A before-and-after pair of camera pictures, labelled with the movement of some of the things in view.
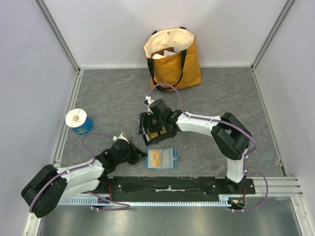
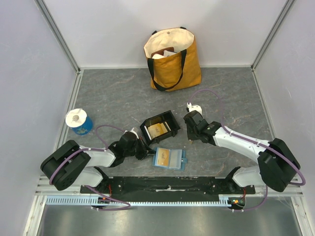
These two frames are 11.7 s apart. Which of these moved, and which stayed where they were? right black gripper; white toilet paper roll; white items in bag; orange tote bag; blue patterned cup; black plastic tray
Moved: black plastic tray; right black gripper
Stayed: blue patterned cup; white items in bag; orange tote bag; white toilet paper roll
